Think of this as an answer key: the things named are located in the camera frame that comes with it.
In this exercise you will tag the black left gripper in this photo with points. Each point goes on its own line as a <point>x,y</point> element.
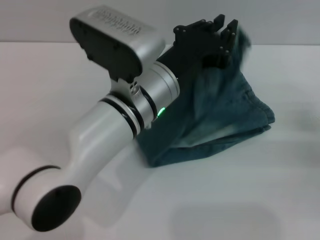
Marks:
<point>192,47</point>

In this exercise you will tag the blue denim shorts with basketball print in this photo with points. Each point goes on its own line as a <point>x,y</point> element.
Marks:
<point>212,120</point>

